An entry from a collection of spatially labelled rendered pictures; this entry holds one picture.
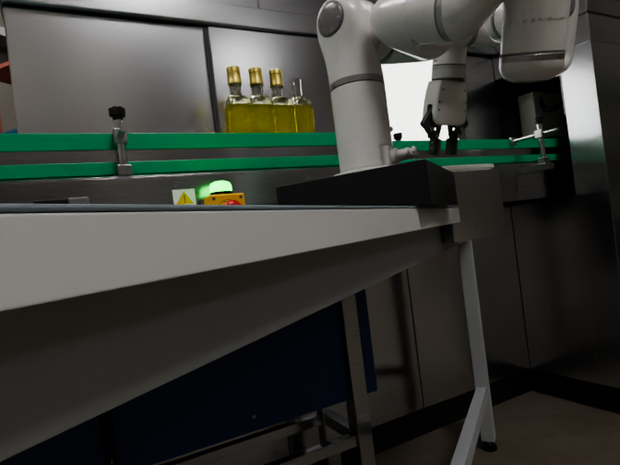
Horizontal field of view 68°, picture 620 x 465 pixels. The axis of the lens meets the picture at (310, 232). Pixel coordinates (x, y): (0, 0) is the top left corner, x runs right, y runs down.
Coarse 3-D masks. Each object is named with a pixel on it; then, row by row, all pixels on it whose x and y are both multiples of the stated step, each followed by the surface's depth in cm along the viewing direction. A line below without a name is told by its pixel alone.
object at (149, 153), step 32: (0, 160) 80; (32, 160) 82; (64, 160) 84; (96, 160) 87; (128, 160) 89; (160, 160) 92; (192, 160) 95; (224, 160) 98; (256, 160) 101; (288, 160) 105; (320, 160) 109
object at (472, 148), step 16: (400, 144) 133; (416, 144) 136; (464, 144) 145; (480, 144) 148; (496, 144) 152; (528, 144) 159; (544, 144) 164; (560, 144) 168; (416, 160) 135; (432, 160) 138; (448, 160) 141; (464, 160) 145; (480, 160) 148; (496, 160) 151; (512, 160) 155; (528, 160) 159; (560, 160) 167
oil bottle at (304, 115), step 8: (296, 96) 122; (296, 104) 120; (304, 104) 121; (296, 112) 120; (304, 112) 121; (312, 112) 122; (296, 120) 120; (304, 120) 120; (312, 120) 121; (296, 128) 120; (304, 128) 120; (312, 128) 121
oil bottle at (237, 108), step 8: (232, 96) 112; (240, 96) 113; (224, 104) 115; (232, 104) 111; (240, 104) 112; (248, 104) 113; (224, 112) 115; (232, 112) 111; (240, 112) 112; (248, 112) 113; (232, 120) 111; (240, 120) 112; (248, 120) 113; (232, 128) 111; (240, 128) 112; (248, 128) 113
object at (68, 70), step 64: (0, 0) 104; (64, 0) 110; (128, 0) 116; (192, 0) 124; (256, 0) 136; (320, 0) 146; (64, 64) 111; (128, 64) 118; (192, 64) 125; (64, 128) 110; (128, 128) 117; (192, 128) 124; (512, 128) 185
